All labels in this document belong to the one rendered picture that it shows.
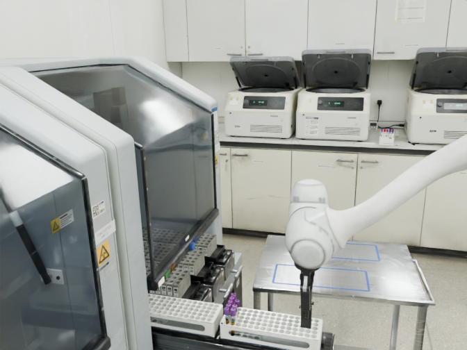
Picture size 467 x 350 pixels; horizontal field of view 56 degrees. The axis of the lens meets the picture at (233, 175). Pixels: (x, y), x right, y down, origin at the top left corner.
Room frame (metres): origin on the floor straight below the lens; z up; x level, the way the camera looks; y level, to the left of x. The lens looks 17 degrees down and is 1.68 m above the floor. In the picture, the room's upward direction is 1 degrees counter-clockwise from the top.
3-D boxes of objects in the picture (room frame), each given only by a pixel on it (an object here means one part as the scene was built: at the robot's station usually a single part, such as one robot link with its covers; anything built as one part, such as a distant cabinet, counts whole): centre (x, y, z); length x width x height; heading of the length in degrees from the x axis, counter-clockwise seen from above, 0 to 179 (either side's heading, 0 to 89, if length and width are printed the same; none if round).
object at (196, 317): (1.21, 0.20, 0.83); 0.30 x 0.10 x 0.06; 74
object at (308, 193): (1.08, -0.20, 1.24); 0.13 x 0.11 x 0.16; 170
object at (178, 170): (1.50, 0.40, 1.28); 0.61 x 0.51 x 0.63; 164
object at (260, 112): (3.77, -0.29, 1.22); 0.62 x 0.56 x 0.64; 162
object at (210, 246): (1.66, 0.10, 0.85); 0.12 x 0.02 x 0.06; 163
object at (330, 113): (3.61, -0.85, 1.24); 0.62 x 0.56 x 0.69; 164
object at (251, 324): (1.12, -0.10, 0.83); 0.30 x 0.10 x 0.06; 74
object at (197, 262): (1.51, 0.15, 0.85); 0.12 x 0.02 x 0.06; 163
